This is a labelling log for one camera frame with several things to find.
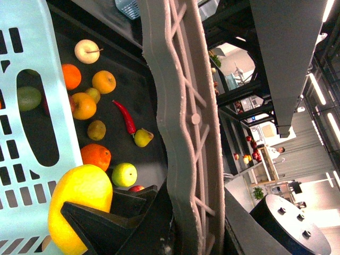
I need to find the black metal shelf rack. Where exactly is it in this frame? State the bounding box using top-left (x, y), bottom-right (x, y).
top-left (45, 0), bottom-right (333, 255)

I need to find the small yellow green fruit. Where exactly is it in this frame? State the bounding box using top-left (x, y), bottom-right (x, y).
top-left (85, 88), bottom-right (101, 104)

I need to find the person in white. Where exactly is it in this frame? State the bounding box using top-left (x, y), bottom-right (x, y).
top-left (266, 145), bottom-right (285, 159)

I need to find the green apple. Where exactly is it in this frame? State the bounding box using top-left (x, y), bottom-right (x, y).
top-left (112, 163), bottom-right (138, 188)

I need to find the small blue shopping basket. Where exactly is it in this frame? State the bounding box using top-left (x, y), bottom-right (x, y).
top-left (114, 0), bottom-right (140, 20)

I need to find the yellow apple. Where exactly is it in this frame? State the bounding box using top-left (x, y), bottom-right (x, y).
top-left (92, 70), bottom-right (116, 94)
top-left (71, 92), bottom-right (97, 120)

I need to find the red chili pepper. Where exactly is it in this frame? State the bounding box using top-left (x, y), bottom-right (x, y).
top-left (112, 100), bottom-right (137, 135)

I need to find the light blue plastic basket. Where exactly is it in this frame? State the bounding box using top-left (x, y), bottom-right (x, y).
top-left (1, 1), bottom-right (81, 254)

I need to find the orange mandarin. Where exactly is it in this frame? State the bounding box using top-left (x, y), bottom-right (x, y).
top-left (62, 64), bottom-right (82, 90)

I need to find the green lime front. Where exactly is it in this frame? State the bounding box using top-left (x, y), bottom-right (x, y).
top-left (17, 86), bottom-right (41, 112)

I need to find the red apple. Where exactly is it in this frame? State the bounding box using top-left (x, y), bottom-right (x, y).
top-left (68, 95), bottom-right (77, 113)

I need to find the yellow apple back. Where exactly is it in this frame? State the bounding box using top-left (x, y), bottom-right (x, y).
top-left (92, 70), bottom-right (116, 94)

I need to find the yellow apple front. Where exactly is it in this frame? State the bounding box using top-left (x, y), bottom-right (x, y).
top-left (71, 92), bottom-right (97, 120)

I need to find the white pear with stem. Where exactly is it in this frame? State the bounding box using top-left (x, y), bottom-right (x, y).
top-left (74, 39), bottom-right (103, 64)

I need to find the left gripper grey lattice finger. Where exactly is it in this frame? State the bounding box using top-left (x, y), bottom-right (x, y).
top-left (138, 1), bottom-right (225, 254)

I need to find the yellow lemon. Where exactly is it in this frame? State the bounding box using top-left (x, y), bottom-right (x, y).
top-left (47, 164), bottom-right (113, 254)

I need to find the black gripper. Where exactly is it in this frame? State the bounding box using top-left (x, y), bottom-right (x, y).
top-left (62, 183), bottom-right (183, 254)

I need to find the yellow green pear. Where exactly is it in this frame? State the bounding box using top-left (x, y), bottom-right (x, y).
top-left (134, 129), bottom-right (154, 148)

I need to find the large orange front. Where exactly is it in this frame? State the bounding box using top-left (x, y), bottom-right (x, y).
top-left (80, 143), bottom-right (112, 172)

